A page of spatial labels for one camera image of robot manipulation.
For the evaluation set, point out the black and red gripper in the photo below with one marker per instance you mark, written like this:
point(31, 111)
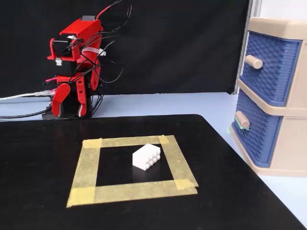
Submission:
point(64, 68)

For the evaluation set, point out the white toy brick cube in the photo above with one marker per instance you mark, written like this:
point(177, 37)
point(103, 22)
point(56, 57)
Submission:
point(145, 157)

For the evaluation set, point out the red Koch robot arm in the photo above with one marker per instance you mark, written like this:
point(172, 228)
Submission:
point(88, 28)

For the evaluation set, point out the yellow masking tape strip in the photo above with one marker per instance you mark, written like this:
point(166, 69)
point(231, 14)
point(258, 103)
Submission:
point(129, 141)
point(178, 163)
point(144, 191)
point(85, 172)

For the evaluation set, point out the black table mat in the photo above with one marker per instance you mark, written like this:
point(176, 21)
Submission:
point(48, 167)

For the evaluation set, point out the black backdrop cloth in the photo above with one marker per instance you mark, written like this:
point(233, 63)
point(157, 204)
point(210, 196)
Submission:
point(168, 48)

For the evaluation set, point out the green tape piece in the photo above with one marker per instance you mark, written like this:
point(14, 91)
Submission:
point(244, 128)

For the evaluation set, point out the aluminium profile post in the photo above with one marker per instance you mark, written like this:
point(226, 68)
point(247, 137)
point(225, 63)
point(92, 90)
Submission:
point(254, 8)

